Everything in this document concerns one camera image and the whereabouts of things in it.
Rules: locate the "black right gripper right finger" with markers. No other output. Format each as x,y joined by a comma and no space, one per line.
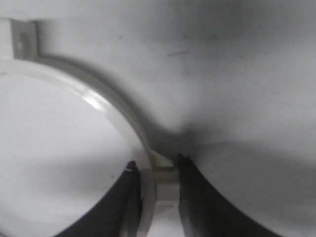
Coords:
204,212

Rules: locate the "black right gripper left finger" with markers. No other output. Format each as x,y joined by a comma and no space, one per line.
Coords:
118,212

